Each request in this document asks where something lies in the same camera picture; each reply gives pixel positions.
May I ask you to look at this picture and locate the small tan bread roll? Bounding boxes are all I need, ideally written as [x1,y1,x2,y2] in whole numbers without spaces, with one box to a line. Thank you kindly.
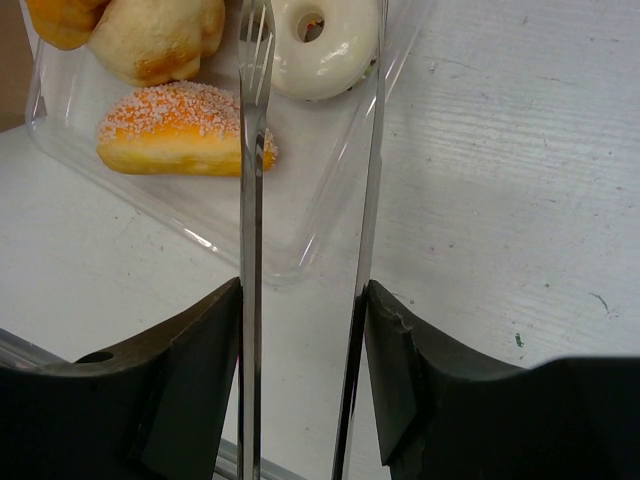
[87,0,226,87]

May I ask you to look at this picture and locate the aluminium frame rail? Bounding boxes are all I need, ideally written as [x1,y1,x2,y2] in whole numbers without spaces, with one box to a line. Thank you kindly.
[1,331,237,479]

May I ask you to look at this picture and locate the white frosted donut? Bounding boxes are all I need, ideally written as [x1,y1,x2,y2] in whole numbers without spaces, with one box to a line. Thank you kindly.
[272,1,379,101]

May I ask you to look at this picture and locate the metal serving tongs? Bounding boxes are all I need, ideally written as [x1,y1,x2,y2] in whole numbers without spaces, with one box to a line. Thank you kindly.
[237,1,386,479]

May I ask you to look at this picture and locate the brown paper bag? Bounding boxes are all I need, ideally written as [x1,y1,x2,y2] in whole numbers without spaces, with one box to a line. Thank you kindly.
[0,0,33,132]

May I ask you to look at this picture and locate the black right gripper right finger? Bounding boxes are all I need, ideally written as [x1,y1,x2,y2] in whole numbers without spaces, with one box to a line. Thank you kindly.
[365,282,639,479]

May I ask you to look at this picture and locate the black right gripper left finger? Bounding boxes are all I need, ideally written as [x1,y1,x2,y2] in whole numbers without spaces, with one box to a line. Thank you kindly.
[1,279,242,479]

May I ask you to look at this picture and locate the sugared half bun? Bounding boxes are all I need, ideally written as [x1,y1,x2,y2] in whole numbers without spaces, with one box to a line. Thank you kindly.
[95,82,279,179]

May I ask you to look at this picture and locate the large orange ring bread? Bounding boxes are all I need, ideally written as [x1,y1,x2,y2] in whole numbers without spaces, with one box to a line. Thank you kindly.
[26,0,109,51]

